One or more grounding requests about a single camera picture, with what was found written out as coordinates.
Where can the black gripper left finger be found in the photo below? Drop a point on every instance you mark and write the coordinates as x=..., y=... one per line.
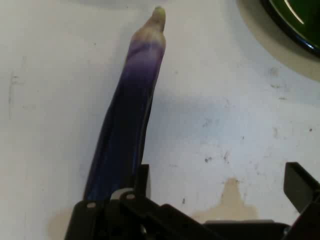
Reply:
x=120, y=220

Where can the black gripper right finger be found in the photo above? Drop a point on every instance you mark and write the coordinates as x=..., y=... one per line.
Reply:
x=303, y=190

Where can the purple toy eggplant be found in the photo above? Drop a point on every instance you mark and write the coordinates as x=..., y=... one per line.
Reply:
x=125, y=112

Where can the dark green plate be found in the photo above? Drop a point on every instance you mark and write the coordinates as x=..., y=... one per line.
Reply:
x=310, y=30

